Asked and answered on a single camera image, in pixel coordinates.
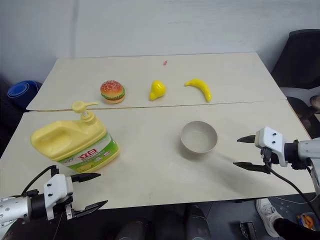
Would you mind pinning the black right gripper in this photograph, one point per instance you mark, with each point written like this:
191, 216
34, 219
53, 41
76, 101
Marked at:
268, 156

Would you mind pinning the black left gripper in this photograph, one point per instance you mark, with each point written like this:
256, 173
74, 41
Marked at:
62, 203

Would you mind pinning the yellow detergent pump bottle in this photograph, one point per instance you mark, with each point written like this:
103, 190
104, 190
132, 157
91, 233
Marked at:
75, 145

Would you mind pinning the beige round bowl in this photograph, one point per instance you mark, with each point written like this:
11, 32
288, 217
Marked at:
198, 138

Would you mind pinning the white sneaker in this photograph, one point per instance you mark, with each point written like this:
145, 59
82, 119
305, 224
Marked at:
268, 216

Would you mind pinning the yellow toy banana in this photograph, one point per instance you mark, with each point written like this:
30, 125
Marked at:
201, 86

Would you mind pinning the orange packet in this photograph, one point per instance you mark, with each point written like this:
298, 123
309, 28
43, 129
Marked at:
305, 220

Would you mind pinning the black trouser leg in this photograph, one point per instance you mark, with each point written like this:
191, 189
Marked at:
295, 228

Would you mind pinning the black office chair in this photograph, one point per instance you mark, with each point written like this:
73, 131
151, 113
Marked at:
297, 65

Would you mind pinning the toy hamburger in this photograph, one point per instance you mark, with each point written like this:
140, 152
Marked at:
112, 92

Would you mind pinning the yellow toy pear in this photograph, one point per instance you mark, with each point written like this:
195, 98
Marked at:
157, 90

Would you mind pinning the blue rolled mat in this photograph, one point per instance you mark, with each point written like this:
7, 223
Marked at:
22, 89

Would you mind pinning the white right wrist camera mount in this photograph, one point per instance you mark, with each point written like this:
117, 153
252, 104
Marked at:
271, 140

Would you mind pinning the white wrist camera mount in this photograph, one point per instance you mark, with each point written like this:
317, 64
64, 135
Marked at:
57, 186
271, 140

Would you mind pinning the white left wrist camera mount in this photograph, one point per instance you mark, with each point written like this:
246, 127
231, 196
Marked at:
57, 186

